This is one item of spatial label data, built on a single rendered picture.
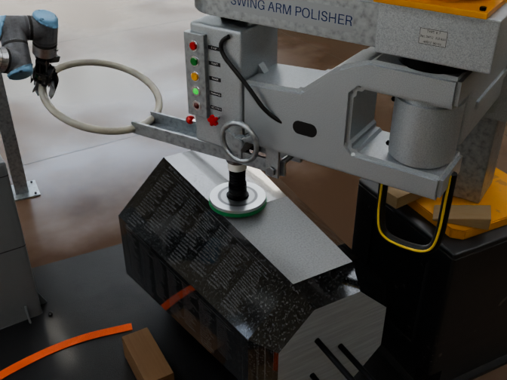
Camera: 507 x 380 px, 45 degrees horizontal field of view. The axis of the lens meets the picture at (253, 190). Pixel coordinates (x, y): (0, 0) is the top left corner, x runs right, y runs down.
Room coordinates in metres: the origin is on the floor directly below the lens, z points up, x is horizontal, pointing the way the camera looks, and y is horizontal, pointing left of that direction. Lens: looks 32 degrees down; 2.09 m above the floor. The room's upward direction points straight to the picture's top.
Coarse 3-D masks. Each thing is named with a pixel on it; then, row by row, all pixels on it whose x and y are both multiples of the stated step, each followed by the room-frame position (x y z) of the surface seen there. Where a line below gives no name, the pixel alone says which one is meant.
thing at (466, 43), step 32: (224, 0) 1.83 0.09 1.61; (256, 0) 1.77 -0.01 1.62; (288, 0) 1.71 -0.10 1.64; (320, 0) 1.66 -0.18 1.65; (352, 0) 1.60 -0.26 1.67; (320, 32) 1.65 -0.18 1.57; (352, 32) 1.60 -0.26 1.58; (384, 32) 1.53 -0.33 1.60; (416, 32) 1.49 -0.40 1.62; (448, 32) 1.45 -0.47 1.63; (480, 32) 1.41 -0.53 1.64; (416, 64) 1.51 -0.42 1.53; (448, 64) 1.44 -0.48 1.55; (480, 64) 1.40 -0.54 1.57
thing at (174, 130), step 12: (156, 120) 2.22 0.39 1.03; (168, 120) 2.18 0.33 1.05; (180, 120) 2.15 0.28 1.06; (144, 132) 2.11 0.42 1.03; (156, 132) 2.07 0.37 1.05; (168, 132) 2.04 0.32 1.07; (180, 132) 2.13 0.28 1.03; (192, 132) 2.12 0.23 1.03; (180, 144) 2.01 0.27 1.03; (192, 144) 1.98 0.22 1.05; (204, 144) 1.95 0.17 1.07; (216, 156) 1.92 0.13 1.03; (228, 156) 1.89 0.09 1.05; (288, 156) 1.85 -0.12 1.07; (264, 168) 1.81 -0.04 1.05
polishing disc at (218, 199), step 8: (224, 184) 2.02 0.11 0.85; (248, 184) 2.02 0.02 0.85; (216, 192) 1.96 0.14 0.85; (224, 192) 1.96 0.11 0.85; (248, 192) 1.96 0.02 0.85; (256, 192) 1.96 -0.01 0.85; (264, 192) 1.96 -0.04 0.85; (216, 200) 1.91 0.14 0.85; (224, 200) 1.91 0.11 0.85; (248, 200) 1.91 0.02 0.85; (256, 200) 1.91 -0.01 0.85; (264, 200) 1.91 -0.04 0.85; (216, 208) 1.87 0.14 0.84; (224, 208) 1.86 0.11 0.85; (232, 208) 1.86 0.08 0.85; (240, 208) 1.86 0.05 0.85; (248, 208) 1.86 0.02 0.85; (256, 208) 1.86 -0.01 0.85
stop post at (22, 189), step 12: (0, 72) 3.30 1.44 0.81; (0, 84) 3.30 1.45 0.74; (0, 96) 3.29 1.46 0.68; (0, 108) 3.28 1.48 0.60; (0, 120) 3.28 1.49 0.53; (12, 120) 3.31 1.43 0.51; (0, 132) 3.32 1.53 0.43; (12, 132) 3.30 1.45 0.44; (12, 144) 3.29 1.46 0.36; (12, 156) 3.28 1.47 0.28; (12, 168) 3.28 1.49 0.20; (12, 180) 3.28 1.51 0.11; (24, 180) 3.30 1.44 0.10; (24, 192) 3.29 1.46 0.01; (36, 192) 3.29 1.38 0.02
